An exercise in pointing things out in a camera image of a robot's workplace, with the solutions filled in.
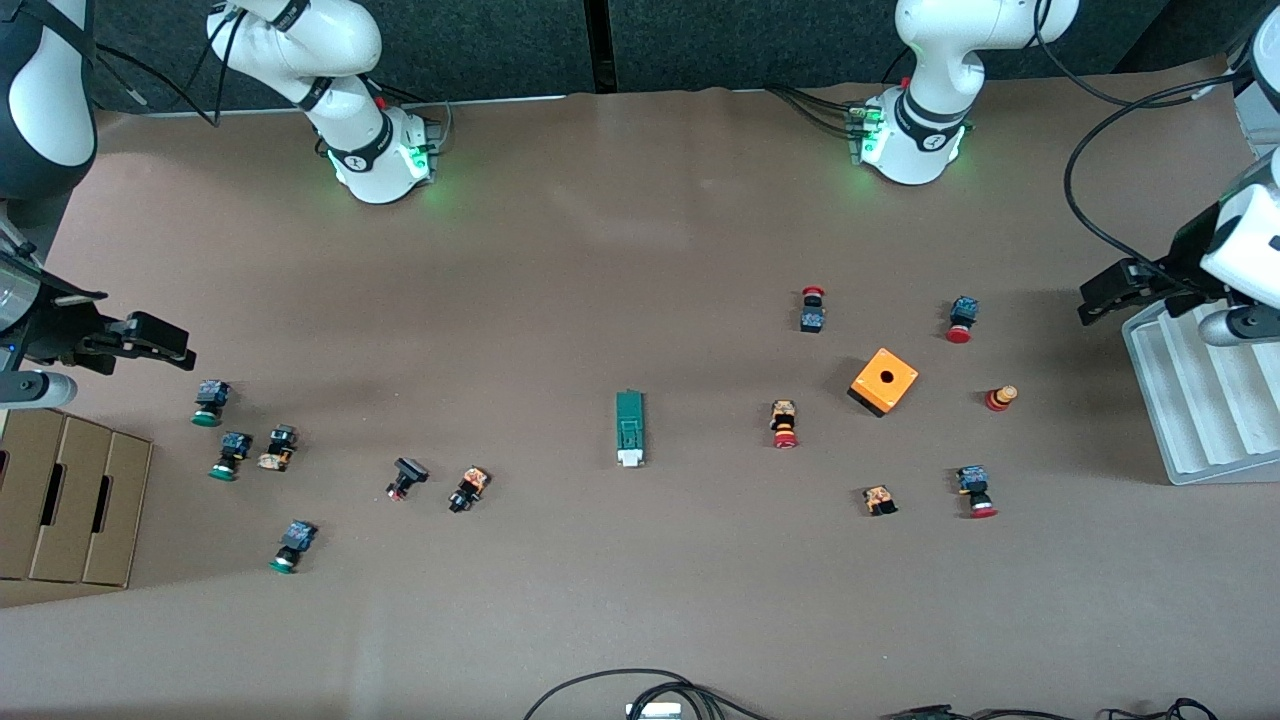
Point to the black beige contact block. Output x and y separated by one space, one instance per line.
278 448

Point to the red yellow button head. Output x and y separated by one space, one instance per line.
1000 398

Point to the green mushroom push button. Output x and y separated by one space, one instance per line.
231 452
210 398
293 542

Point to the grey USB hub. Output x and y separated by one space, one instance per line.
652 711

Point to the grey metal rack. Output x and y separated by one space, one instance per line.
1258 110

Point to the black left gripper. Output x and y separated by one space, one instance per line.
1178 273

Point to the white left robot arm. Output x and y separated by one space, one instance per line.
935 60

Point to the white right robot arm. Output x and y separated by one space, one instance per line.
340 110

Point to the red mushroom push button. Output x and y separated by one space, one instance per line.
975 488
812 318
962 318

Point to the orange button enclosure box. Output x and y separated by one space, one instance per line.
883 382

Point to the brown cardboard box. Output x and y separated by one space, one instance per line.
70 500

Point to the black orange selector switch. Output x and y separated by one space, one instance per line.
468 488

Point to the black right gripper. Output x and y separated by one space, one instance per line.
57 330

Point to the black square push button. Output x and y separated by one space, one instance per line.
407 474

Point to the red button orange contact block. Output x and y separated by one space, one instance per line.
784 424

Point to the grey ridged plastic tray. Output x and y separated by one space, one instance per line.
1210 400

